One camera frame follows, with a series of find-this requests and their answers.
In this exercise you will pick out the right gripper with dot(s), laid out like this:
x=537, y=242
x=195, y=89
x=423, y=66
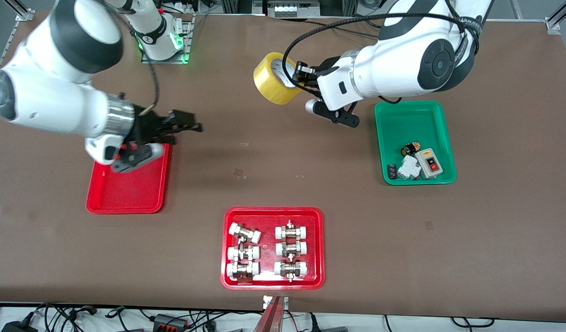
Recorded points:
x=145, y=127

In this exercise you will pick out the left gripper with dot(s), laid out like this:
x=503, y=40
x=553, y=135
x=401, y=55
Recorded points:
x=320, y=73

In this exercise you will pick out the yellow packing tape roll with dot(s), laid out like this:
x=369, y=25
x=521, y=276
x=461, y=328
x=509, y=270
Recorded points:
x=273, y=87

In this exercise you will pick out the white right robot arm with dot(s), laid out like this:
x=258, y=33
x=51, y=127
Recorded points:
x=47, y=101

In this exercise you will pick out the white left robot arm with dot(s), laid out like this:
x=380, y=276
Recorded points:
x=393, y=69

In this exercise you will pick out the red plastic tray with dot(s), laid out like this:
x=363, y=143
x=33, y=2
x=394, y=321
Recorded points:
x=269, y=221
x=126, y=193

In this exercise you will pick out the green plastic tray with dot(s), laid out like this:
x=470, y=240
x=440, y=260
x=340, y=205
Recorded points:
x=425, y=124

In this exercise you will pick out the grey power strip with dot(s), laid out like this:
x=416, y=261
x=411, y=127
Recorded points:
x=292, y=9

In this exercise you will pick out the black round brass component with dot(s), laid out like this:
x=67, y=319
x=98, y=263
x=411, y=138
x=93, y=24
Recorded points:
x=408, y=150

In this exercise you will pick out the small black relay block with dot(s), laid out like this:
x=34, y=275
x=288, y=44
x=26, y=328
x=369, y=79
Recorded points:
x=392, y=171

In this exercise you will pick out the metal fitting with white caps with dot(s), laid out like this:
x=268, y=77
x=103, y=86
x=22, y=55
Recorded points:
x=243, y=252
x=291, y=249
x=291, y=231
x=290, y=269
x=242, y=269
x=245, y=233

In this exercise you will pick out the white circuit breaker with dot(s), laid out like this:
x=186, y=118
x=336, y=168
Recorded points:
x=408, y=168

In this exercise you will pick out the black orange connector box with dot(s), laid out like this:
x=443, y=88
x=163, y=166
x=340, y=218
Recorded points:
x=169, y=322

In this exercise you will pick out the black power adapter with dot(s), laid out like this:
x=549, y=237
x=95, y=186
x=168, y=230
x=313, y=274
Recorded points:
x=17, y=327

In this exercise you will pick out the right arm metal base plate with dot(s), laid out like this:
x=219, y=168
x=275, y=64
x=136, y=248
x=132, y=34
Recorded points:
x=187, y=46

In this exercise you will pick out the grey push-button switch box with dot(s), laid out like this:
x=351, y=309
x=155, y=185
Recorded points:
x=429, y=163

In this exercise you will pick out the aluminium frame profile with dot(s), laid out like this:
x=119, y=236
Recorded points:
x=22, y=11
x=562, y=16

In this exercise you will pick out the aluminium camera stand profile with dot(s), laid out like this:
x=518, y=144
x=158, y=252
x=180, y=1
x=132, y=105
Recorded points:
x=272, y=318

